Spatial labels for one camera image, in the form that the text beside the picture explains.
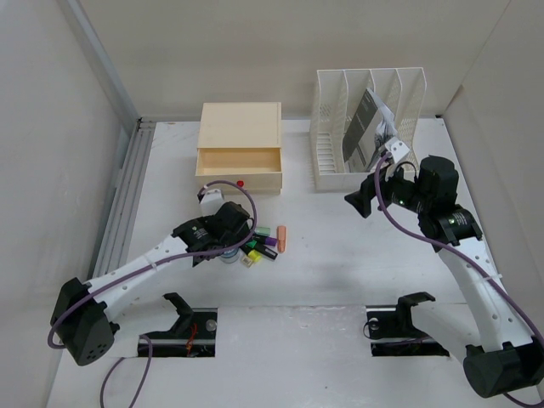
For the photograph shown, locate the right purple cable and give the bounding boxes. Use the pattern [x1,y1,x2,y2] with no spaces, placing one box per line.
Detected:
[373,150,544,405]

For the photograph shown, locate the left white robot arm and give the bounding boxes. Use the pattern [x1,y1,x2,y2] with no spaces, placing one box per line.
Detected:
[47,201,257,366]

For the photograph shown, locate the purple capped black highlighter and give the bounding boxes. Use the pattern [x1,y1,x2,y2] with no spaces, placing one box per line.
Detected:
[253,234,278,247]

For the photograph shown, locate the orange highlighter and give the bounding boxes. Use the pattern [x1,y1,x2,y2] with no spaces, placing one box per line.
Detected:
[276,225,287,253]

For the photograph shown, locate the aluminium rail frame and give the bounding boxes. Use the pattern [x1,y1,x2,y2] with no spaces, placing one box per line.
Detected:
[88,118,156,278]

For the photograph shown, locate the mint green highlighter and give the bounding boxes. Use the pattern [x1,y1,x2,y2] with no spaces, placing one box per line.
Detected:
[254,226,271,237]

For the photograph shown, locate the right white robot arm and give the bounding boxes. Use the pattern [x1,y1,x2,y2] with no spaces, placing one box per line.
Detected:
[344,156,543,404]

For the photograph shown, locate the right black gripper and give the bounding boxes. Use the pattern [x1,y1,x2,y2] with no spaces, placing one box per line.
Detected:
[343,158,431,218]

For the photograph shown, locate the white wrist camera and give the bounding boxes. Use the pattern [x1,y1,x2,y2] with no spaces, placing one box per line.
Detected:
[197,185,225,217]
[384,137,411,164]

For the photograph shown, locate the purple cable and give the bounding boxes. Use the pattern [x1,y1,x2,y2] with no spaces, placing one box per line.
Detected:
[47,180,257,408]
[373,150,544,405]

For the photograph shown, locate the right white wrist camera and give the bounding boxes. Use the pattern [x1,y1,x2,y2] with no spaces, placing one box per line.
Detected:
[384,137,411,164]

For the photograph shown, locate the black marker pen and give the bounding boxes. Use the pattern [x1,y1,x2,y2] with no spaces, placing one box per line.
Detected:
[253,245,278,260]

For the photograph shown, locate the blue labelled tape roll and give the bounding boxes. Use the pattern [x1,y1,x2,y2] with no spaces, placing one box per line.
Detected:
[220,248,240,264]

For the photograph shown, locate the yellow highlighter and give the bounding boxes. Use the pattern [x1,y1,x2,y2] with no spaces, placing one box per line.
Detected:
[241,251,262,268]

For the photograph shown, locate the white mesh file organizer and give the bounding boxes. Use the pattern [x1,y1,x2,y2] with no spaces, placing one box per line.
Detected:
[310,67,427,192]

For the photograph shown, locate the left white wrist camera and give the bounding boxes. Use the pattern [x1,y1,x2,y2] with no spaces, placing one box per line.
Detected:
[197,185,225,217]

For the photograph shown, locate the cream drawer cabinet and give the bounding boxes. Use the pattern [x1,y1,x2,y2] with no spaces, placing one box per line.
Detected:
[197,102,281,149]

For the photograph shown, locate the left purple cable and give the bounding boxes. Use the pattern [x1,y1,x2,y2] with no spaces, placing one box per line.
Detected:
[47,180,257,408]

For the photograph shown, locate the dark grey booklet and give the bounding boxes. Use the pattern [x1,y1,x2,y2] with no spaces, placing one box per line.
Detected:
[342,88,398,173]

